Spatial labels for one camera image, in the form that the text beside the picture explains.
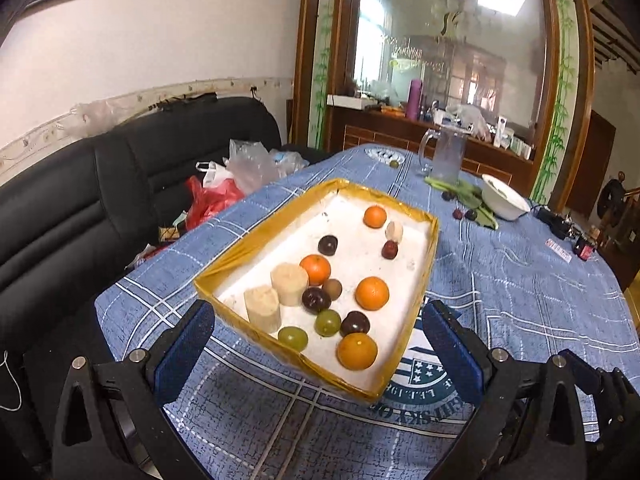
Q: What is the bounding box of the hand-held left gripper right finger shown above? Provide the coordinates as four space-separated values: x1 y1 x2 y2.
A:
421 299 601 480

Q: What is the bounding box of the purple thermos bottle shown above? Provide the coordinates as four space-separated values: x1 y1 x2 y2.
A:
406 79 425 121

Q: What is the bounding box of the white foam box yellow tape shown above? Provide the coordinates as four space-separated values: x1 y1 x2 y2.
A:
194 177 441 405

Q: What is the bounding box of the brown wooden cabinet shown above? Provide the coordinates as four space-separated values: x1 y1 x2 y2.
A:
325 102 536 186

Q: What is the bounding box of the white card red print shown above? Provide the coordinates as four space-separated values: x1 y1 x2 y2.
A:
545 239 573 262

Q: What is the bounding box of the blue plaid tablecloth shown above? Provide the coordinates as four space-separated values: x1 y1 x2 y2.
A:
95 142 640 480

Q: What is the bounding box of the wood framed glass partition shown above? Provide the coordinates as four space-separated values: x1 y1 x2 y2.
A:
292 0 596 206

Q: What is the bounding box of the green leafy vegetable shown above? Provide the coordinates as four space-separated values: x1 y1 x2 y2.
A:
425 176 500 231

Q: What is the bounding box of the black charger with cable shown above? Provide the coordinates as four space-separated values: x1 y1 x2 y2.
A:
535 206 576 241

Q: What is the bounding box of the black leather sofa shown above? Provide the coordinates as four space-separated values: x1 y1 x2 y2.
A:
0 96 331 480

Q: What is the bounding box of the clear plastic bag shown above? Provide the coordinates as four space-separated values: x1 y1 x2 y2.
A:
222 139 281 196

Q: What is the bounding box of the pile of snack packets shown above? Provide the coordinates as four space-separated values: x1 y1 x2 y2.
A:
127 210 193 271

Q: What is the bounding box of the clear bag with blue print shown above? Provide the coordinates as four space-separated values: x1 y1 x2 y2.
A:
270 149 311 176

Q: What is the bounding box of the red plastic bag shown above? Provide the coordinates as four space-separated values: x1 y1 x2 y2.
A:
185 176 246 231

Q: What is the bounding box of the white bowl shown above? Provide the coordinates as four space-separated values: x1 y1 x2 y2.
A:
481 173 532 222

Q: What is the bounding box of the white string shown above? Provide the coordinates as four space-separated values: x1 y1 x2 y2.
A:
0 350 23 413

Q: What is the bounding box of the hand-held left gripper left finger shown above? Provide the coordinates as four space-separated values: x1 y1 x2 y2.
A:
50 299 217 480

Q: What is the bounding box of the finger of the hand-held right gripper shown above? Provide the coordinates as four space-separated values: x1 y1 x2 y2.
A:
562 350 633 461

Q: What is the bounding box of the clear glass pitcher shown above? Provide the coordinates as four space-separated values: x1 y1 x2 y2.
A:
418 125 473 183

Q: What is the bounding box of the flat white box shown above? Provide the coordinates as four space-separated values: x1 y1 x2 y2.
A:
327 94 378 111

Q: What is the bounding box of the crumpled white plastic bag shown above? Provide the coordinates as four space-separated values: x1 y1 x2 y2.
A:
447 102 493 138

